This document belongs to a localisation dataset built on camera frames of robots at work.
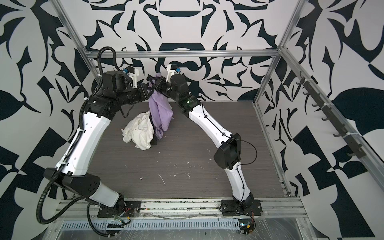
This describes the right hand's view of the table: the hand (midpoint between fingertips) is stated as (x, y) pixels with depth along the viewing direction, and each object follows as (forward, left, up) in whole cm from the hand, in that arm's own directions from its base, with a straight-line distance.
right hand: (146, 77), depth 68 cm
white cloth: (-8, +10, -31) cm, 33 cm away
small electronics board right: (-52, -45, -47) cm, 83 cm away
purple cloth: (-4, -4, -19) cm, 20 cm away
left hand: (-4, -4, -2) cm, 6 cm away
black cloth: (-13, +1, -33) cm, 35 cm away
